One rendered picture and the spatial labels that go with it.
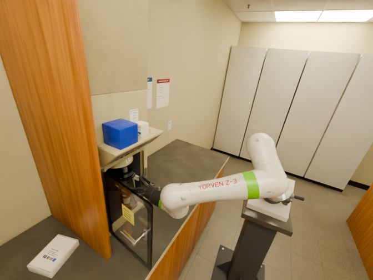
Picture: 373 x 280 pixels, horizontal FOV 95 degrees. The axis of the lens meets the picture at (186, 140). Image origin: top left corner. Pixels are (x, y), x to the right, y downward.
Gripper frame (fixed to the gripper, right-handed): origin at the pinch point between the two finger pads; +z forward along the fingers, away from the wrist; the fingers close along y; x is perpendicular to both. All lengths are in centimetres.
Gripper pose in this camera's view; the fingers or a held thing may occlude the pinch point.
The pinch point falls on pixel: (126, 180)
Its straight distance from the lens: 106.7
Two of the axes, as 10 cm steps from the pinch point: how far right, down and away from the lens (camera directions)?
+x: -1.0, 9.0, 4.2
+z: -8.7, -2.8, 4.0
